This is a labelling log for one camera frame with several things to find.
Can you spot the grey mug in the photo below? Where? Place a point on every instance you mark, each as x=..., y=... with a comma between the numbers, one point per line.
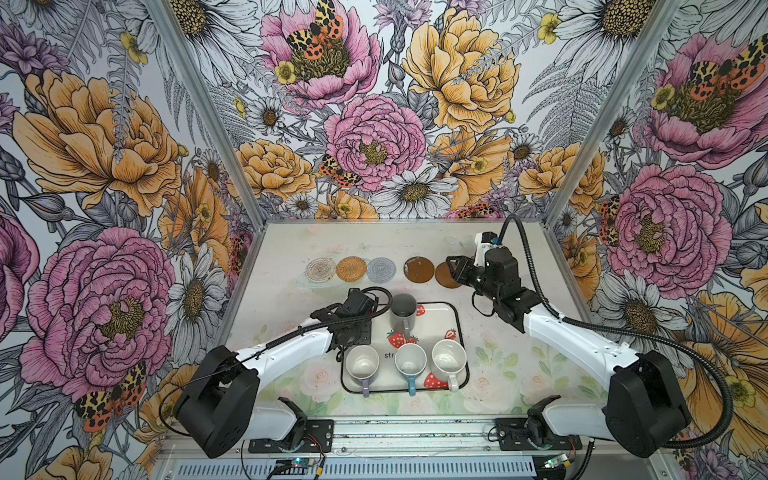
x=403, y=313

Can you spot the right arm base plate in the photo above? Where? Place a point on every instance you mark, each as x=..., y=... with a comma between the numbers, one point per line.
x=526, y=434

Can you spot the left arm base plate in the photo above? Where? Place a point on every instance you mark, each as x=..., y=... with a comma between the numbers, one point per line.
x=310, y=436

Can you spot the multicolour braided coaster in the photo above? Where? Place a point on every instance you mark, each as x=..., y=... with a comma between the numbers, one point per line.
x=320, y=270

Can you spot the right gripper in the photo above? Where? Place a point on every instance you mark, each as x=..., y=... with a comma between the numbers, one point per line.
x=463, y=266

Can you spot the scratched dark wooden coaster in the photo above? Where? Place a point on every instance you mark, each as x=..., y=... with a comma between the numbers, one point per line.
x=419, y=269

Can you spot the strawberry print serving tray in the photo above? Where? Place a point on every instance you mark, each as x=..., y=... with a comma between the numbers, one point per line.
x=430, y=355

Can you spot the white mug blue handle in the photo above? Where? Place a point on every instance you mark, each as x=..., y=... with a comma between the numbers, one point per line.
x=410, y=361

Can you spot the woven rattan coaster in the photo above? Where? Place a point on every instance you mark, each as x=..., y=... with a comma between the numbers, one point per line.
x=351, y=269

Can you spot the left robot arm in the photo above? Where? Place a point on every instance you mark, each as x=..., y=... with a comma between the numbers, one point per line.
x=218, y=407

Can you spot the aluminium front rail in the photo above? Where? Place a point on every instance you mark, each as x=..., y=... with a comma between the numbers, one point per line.
x=409, y=436

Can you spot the green circuit board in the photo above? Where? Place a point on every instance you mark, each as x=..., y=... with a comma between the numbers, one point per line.
x=296, y=467

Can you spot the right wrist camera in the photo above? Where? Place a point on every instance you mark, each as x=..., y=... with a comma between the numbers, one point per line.
x=484, y=242

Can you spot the plain round wooden coaster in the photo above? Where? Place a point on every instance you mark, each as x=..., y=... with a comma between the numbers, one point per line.
x=443, y=276

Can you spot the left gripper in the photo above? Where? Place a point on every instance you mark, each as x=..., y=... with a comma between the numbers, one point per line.
x=364, y=338

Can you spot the white mug purple handle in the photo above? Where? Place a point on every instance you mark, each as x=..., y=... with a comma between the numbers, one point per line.
x=362, y=364

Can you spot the grey braided coaster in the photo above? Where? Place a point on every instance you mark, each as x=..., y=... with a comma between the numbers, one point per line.
x=381, y=270

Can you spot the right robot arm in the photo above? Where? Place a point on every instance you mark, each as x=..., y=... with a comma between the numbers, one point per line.
x=645, y=408

